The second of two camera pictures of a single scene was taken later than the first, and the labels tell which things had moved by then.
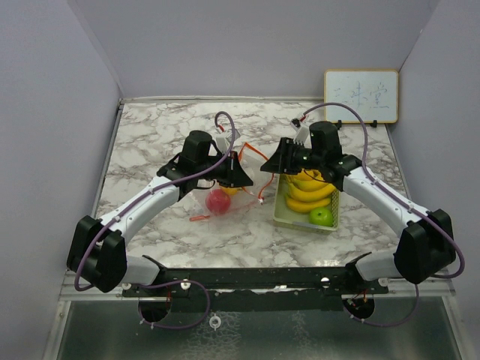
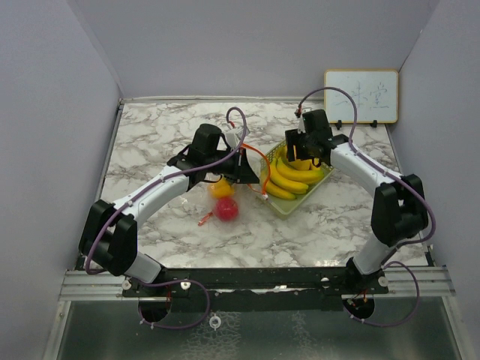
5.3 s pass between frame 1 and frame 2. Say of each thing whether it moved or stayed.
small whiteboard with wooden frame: stayed
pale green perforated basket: moved
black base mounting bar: stayed
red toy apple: moved
